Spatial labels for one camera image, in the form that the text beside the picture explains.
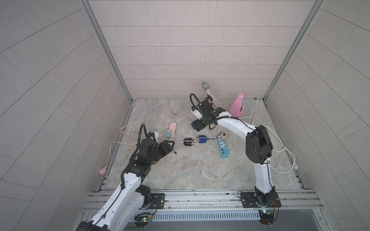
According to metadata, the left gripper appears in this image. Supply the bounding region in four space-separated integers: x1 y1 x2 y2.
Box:
146 140 175 165

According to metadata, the pink power strip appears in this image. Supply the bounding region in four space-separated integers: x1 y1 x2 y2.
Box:
169 122 177 141

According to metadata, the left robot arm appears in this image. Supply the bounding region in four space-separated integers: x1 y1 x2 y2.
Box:
76 124 175 231

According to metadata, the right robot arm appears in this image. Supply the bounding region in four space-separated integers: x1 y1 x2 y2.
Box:
191 97 281 209

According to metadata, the blue shaver near teal strip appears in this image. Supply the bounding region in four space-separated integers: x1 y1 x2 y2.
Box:
197 135 208 143

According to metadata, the black electric shaver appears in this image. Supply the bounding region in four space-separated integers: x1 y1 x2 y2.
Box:
183 138 195 146

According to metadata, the teal USB charger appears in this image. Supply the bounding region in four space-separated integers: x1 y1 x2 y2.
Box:
166 130 172 139

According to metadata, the pink USB charger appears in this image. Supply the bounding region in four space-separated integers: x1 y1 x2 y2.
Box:
220 131 226 140

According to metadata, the teal power strip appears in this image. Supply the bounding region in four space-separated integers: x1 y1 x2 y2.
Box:
217 135 229 158

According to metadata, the glitter microphone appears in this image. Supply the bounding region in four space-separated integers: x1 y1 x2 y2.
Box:
201 81 221 108

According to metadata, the pink metronome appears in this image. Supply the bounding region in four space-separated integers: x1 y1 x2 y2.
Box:
228 93 244 118

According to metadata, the left circuit board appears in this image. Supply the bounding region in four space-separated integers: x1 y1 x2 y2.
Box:
134 212 154 227

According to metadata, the circuit board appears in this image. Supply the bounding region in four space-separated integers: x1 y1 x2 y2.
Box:
258 209 279 226
134 212 154 227

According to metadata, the right circuit board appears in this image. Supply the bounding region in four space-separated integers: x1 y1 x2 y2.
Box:
258 209 279 226

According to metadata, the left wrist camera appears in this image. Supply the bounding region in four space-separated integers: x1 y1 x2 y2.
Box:
147 132 159 142

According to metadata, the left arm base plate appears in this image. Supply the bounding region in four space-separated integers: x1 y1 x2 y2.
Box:
140 193 165 209

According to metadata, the pink power strip cord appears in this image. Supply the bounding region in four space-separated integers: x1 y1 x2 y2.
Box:
99 102 177 176

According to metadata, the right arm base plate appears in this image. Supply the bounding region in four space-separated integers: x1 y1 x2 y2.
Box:
237 189 281 209

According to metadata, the white vented cable duct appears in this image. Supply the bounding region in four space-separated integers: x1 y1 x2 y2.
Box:
152 210 261 222

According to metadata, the white power strip cord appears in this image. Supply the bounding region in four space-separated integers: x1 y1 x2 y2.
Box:
216 116 298 175

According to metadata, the aluminium mounting rail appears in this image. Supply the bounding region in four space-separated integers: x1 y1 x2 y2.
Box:
82 189 323 213

